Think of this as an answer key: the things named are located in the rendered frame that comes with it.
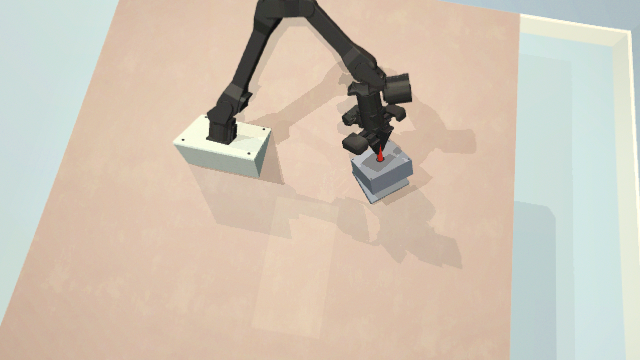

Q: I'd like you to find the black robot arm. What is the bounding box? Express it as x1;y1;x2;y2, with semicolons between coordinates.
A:
206;0;412;145

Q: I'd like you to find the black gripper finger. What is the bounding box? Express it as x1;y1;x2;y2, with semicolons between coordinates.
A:
376;125;394;151
369;138;380;155

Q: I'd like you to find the light grey sloped panel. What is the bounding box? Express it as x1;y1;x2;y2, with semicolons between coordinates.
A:
350;140;413;204

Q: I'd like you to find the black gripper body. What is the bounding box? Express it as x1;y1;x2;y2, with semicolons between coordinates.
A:
342;104;406;155

